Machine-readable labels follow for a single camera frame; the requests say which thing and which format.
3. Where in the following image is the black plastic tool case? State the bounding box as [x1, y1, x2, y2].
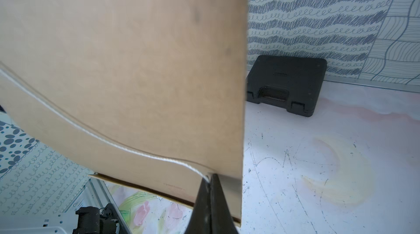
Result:
[247, 55, 327, 117]

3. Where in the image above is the aluminium mounting rail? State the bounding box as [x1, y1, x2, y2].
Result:
[64, 179, 131, 234]

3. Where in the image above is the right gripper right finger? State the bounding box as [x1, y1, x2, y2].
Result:
[210, 174, 238, 234]

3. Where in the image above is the floral table mat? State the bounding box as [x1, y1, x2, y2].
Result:
[104, 79, 420, 234]

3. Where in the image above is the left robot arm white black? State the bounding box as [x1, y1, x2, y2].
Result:
[1, 206, 121, 234]

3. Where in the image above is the brown kraft file bag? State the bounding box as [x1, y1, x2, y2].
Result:
[1, 0, 248, 223]

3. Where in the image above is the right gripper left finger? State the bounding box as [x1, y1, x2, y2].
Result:
[184, 179, 211, 234]

